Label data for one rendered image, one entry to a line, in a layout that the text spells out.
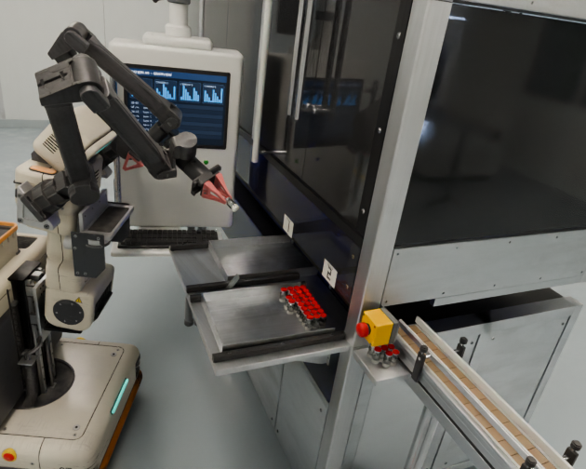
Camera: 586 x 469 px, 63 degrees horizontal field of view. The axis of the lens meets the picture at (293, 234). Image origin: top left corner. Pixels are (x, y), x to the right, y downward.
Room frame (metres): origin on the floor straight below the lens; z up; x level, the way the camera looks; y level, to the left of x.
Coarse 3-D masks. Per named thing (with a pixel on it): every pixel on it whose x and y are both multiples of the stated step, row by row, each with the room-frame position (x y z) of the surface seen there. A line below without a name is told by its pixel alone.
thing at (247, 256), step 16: (208, 240) 1.60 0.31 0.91; (224, 240) 1.62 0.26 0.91; (240, 240) 1.65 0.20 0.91; (256, 240) 1.68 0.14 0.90; (272, 240) 1.71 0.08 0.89; (288, 240) 1.74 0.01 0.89; (224, 256) 1.56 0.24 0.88; (240, 256) 1.57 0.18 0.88; (256, 256) 1.59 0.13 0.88; (272, 256) 1.60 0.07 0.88; (288, 256) 1.62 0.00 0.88; (224, 272) 1.40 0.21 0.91; (240, 272) 1.46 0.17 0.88; (256, 272) 1.47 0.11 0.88; (272, 272) 1.44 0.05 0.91; (288, 272) 1.47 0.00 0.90; (304, 272) 1.49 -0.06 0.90
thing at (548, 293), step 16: (240, 192) 2.27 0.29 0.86; (256, 208) 2.08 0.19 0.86; (256, 224) 1.91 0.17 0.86; (272, 224) 1.93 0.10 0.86; (544, 288) 1.68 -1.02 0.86; (400, 304) 1.42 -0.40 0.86; (416, 304) 1.44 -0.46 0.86; (448, 304) 1.46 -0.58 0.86; (464, 304) 1.48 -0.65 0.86; (480, 304) 1.49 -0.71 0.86; (496, 304) 1.51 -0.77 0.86; (512, 304) 1.52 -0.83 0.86; (432, 320) 1.35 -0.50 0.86
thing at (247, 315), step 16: (240, 288) 1.30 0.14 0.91; (256, 288) 1.32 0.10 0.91; (272, 288) 1.35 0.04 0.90; (208, 304) 1.24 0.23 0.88; (224, 304) 1.25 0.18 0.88; (240, 304) 1.26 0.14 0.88; (256, 304) 1.27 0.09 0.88; (272, 304) 1.29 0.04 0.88; (208, 320) 1.15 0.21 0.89; (224, 320) 1.17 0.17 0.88; (240, 320) 1.18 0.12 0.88; (256, 320) 1.19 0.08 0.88; (272, 320) 1.20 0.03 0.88; (288, 320) 1.21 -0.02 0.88; (224, 336) 1.10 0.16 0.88; (240, 336) 1.11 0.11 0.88; (256, 336) 1.12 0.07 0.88; (272, 336) 1.13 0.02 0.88; (288, 336) 1.10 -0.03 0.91; (304, 336) 1.12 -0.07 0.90
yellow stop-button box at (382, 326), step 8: (368, 312) 1.09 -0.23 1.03; (376, 312) 1.10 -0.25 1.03; (384, 312) 1.10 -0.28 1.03; (368, 320) 1.07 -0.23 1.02; (376, 320) 1.06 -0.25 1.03; (384, 320) 1.07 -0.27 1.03; (392, 320) 1.07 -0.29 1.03; (368, 328) 1.06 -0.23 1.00; (376, 328) 1.04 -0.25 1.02; (384, 328) 1.05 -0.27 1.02; (392, 328) 1.06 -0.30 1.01; (368, 336) 1.06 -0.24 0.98; (376, 336) 1.04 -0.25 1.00; (384, 336) 1.05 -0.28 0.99; (392, 336) 1.06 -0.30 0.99; (376, 344) 1.04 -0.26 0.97
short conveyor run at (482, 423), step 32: (416, 320) 1.19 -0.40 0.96; (416, 352) 1.08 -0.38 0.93; (448, 352) 1.06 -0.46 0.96; (416, 384) 1.02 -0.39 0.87; (448, 384) 0.97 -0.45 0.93; (480, 384) 0.95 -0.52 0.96; (448, 416) 0.90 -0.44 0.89; (480, 416) 0.87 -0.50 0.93; (512, 416) 0.85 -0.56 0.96; (480, 448) 0.80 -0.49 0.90; (512, 448) 0.79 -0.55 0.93; (544, 448) 0.77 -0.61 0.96; (576, 448) 0.75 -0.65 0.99
